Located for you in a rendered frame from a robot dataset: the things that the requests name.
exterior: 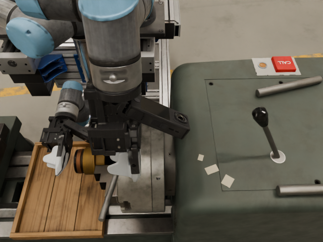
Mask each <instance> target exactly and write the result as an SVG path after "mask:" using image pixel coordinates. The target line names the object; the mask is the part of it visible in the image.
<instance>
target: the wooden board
mask: <svg viewBox="0 0 323 242"><path fill-rule="evenodd" d="M41 143H42V142H35V145H34V148H33V152H32V156H31V159H30V163H29V166H28V170H27V174H26V177H25V182H24V185H23V189H22V192H21V196H20V200H19V203H18V207H17V210H16V214H15V217H14V221H13V225H12V229H11V233H10V236H9V238H11V239H13V240H43V239H45V240H47V239H74V238H75V239H84V238H104V230H105V220H104V221H103V222H101V221H99V220H98V218H99V215H100V212H101V209H102V206H103V203H104V200H105V190H102V189H101V187H100V183H99V181H96V179H95V176H94V175H86V174H85V173H82V174H79V173H76V172H75V169H74V155H75V151H76V150H77V149H85V148H86V147H90V144H89V143H87V142H85V141H73V146H72V149H71V155H70V159H69V161H68V163H67V165H66V167H65V169H64V170H63V171H62V172H61V174H60V175H59V176H56V175H55V169H54V168H50V167H48V166H47V163H46V162H44V161H43V157H44V156H45V155H48V154H50V153H51V152H47V149H48V148H46V147H45V146H43V145H42V144H41Z"/></svg>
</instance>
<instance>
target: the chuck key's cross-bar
mask: <svg viewBox="0 0 323 242"><path fill-rule="evenodd" d="M118 177H119V175H114V174H113V176H112V180H111V183H110V186H109V188H108V191H107V194H106V197H105V200H104V203H103V206H102V209H101V212H100V215H99V218H98V220H99V221H101V222H103V221H104V220H105V217H106V214H107V211H108V208H109V205H110V201H111V198H112V195H113V192H114V189H115V186H116V183H117V180H118Z"/></svg>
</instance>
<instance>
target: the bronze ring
mask: <svg viewBox="0 0 323 242"><path fill-rule="evenodd" d="M108 161H109V160H108V156H104V155H92V153H91V148H90V147H86V148H85V149H77V150H76V151H75V155H74V169H75V172H76V173H79V174H82V173H85V174H86V175H94V170H95V166H96V165H108Z"/></svg>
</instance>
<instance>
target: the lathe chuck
mask: <svg viewBox="0 0 323 242"><path fill-rule="evenodd" d="M117 193H118V201H119V203H123V201H128V202H129V203H131V207H130V208H125V207H120V210H121V212H122V213H153V207H152V183H151V127H149V126H147V125H144V124H141V177H140V178H139V179H138V181H137V182H133V180H132V179H131V178H130V177H127V176H121V175H119V177H118V180H117Z"/></svg>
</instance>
